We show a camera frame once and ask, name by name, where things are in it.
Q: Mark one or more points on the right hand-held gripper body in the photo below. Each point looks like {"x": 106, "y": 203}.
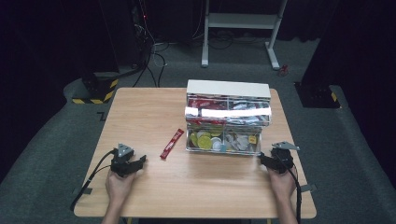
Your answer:
{"x": 281, "y": 160}

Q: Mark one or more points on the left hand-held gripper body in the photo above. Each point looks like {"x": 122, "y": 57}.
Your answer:
{"x": 123, "y": 165}

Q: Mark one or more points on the red stick sachet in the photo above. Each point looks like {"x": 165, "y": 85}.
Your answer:
{"x": 172, "y": 143}

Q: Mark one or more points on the clear acrylic organizer box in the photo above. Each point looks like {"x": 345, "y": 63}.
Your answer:
{"x": 227, "y": 118}

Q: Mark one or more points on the person's right hand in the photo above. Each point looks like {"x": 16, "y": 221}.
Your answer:
{"x": 282, "y": 185}

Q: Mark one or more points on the person's left hand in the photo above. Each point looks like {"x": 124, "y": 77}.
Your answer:
{"x": 120, "y": 189}

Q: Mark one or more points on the small yellow packet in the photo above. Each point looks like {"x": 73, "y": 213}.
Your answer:
{"x": 252, "y": 139}

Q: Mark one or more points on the pile of white packets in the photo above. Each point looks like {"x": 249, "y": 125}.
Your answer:
{"x": 238, "y": 142}

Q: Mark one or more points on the grey tape piece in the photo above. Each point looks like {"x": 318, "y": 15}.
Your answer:
{"x": 84, "y": 190}
{"x": 308, "y": 188}

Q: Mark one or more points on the pile of silver sachets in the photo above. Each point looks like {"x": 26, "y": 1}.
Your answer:
{"x": 247, "y": 118}

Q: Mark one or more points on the pile of round capsules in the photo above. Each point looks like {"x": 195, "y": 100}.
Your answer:
{"x": 205, "y": 141}

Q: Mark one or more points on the black stand base yellow mark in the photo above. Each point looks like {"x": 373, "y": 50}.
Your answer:
{"x": 317, "y": 95}

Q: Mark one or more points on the black stand with striped base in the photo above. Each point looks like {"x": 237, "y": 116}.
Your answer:
{"x": 99, "y": 88}

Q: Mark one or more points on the pile of red sachets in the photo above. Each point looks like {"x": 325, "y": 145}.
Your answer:
{"x": 205, "y": 104}

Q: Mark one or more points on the black equipment tower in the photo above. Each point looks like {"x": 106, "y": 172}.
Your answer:
{"x": 138, "y": 34}

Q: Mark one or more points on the white metal stand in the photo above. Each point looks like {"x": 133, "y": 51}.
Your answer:
{"x": 238, "y": 21}

